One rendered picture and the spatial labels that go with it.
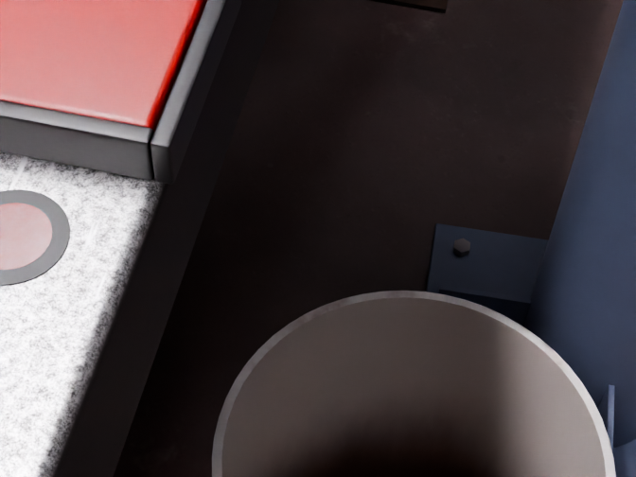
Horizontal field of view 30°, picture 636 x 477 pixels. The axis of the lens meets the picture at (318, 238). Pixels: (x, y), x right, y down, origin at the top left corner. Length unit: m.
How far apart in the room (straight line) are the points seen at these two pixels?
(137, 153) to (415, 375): 0.76
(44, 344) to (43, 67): 0.09
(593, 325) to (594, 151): 0.20
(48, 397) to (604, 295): 0.84
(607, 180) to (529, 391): 0.19
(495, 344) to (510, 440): 0.12
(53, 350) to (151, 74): 0.09
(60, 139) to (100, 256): 0.04
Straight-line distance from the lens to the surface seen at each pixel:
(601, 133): 0.99
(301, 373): 1.01
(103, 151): 0.33
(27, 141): 0.34
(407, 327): 1.00
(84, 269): 0.32
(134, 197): 0.34
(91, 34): 0.36
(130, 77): 0.35
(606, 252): 1.06
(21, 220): 0.33
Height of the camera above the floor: 1.18
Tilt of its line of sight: 54 degrees down
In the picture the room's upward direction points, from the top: 3 degrees clockwise
